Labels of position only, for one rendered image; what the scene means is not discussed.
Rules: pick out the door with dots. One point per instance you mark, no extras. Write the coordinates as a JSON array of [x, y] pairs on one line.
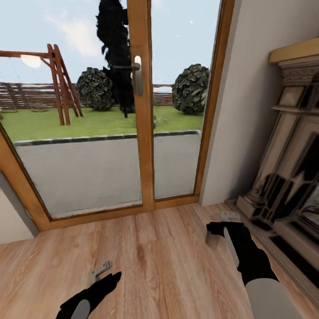
[[107, 106]]

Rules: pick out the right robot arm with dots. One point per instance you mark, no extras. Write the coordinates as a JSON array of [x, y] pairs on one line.
[[267, 297]]

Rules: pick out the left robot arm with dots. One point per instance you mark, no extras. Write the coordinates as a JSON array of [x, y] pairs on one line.
[[82, 304]]

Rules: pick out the wood fireplace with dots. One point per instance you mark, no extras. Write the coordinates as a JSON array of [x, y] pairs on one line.
[[281, 209]]

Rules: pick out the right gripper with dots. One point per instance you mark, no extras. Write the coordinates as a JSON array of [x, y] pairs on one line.
[[215, 227]]

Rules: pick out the pillar candle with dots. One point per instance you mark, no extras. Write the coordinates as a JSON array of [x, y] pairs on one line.
[[212, 240]]

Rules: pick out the countertop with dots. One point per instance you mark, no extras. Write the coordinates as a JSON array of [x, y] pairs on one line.
[[299, 50]]

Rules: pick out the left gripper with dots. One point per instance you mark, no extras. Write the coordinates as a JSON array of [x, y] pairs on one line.
[[106, 285]]

